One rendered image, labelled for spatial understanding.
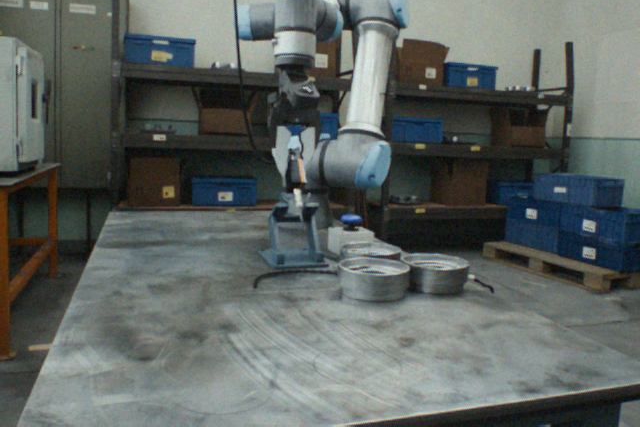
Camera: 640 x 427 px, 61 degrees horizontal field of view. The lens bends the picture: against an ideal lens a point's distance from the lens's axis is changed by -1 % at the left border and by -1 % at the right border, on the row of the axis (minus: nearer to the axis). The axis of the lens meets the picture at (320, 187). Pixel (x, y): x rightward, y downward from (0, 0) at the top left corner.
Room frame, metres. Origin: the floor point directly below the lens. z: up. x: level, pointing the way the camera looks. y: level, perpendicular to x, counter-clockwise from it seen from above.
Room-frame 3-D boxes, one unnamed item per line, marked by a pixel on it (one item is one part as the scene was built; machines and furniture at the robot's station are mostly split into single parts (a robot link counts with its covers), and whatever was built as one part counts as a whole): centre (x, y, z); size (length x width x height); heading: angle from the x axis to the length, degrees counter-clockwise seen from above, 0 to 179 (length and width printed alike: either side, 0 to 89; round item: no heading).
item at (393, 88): (5.11, -1.35, 1.00); 1.92 x 0.57 x 2.00; 108
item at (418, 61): (4.92, -0.76, 1.69); 0.59 x 0.41 x 0.38; 113
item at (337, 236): (1.08, -0.06, 0.82); 0.08 x 0.07 x 0.05; 18
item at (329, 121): (4.62, 0.17, 1.11); 0.52 x 0.38 x 0.22; 108
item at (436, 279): (0.84, -0.18, 0.82); 0.10 x 0.10 x 0.04
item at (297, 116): (1.02, 0.06, 1.10); 0.09 x 0.08 x 0.12; 19
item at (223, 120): (4.41, 0.80, 1.19); 0.52 x 0.42 x 0.38; 108
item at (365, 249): (0.92, -0.09, 0.82); 0.10 x 0.10 x 0.04
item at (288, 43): (1.01, 0.06, 1.18); 0.08 x 0.08 x 0.05
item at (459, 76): (5.08, -1.26, 1.61); 0.52 x 0.38 x 0.22; 111
